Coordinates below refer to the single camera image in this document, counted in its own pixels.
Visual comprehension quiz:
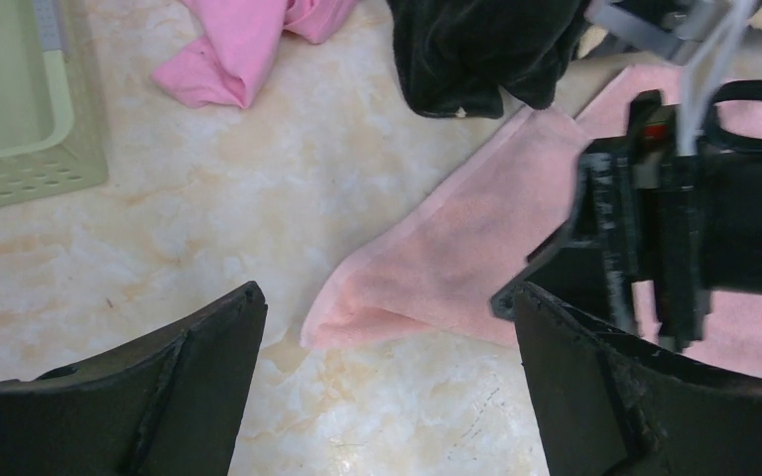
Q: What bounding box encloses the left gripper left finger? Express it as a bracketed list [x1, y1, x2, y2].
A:
[0, 282, 268, 475]

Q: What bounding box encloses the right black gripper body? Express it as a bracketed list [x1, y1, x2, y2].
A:
[571, 88, 762, 350]

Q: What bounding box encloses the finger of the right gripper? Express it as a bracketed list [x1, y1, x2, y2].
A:
[490, 224, 608, 321]

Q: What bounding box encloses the black blanket with beige flowers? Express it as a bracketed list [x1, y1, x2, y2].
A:
[388, 0, 588, 119]

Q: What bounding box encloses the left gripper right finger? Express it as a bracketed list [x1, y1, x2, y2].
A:
[514, 285, 762, 475]

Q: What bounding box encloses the bright pink crumpled towel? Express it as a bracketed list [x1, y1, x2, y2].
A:
[151, 0, 356, 109]

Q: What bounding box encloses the green perforated plastic basket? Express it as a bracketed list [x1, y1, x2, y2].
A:
[0, 1, 108, 207]

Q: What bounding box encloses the light salmon pink towel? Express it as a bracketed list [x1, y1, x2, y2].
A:
[301, 64, 762, 378]

